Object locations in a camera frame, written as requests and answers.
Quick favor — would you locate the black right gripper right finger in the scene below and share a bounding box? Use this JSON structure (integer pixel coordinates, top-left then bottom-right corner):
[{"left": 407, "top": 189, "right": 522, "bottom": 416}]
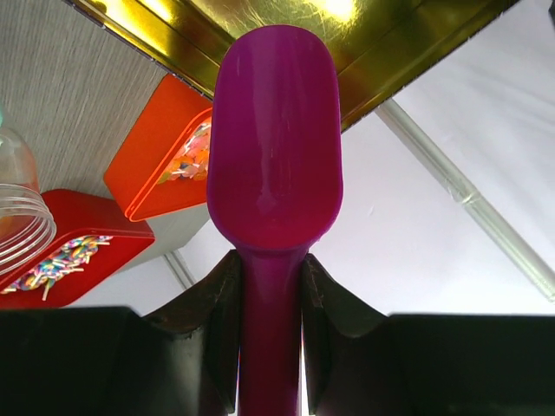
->
[{"left": 301, "top": 255, "right": 554, "bottom": 415}]

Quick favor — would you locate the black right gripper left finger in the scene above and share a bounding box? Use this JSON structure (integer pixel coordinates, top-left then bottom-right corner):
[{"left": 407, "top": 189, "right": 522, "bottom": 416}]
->
[{"left": 1, "top": 250, "right": 241, "bottom": 415}]

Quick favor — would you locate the clear plastic jar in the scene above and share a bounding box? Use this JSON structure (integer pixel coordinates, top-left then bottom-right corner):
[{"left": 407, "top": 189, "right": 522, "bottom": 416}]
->
[{"left": 1, "top": 109, "right": 56, "bottom": 276}]

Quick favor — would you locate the orange candy box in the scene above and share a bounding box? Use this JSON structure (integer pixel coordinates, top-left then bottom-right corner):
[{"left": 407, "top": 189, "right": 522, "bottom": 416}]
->
[{"left": 104, "top": 75, "right": 212, "bottom": 222}]

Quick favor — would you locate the purple plastic scoop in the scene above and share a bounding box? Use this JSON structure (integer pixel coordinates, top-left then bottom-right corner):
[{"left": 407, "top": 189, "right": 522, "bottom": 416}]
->
[{"left": 207, "top": 25, "right": 343, "bottom": 415}]

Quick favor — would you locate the gold tin of star candies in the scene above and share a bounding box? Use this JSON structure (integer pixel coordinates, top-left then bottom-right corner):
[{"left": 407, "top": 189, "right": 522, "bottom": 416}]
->
[{"left": 75, "top": 0, "right": 512, "bottom": 128}]

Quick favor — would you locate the red lollipop box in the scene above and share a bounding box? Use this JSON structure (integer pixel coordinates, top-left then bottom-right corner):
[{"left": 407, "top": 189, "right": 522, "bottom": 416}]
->
[{"left": 1, "top": 189, "right": 155, "bottom": 309}]

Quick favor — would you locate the white clothes rack stand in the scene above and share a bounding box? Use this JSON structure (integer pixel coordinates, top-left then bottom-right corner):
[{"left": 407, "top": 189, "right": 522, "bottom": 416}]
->
[{"left": 375, "top": 99, "right": 554, "bottom": 302}]

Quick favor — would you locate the aluminium rail frame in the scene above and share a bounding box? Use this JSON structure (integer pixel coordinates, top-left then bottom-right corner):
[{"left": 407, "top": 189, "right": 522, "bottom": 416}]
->
[{"left": 163, "top": 250, "right": 196, "bottom": 290}]

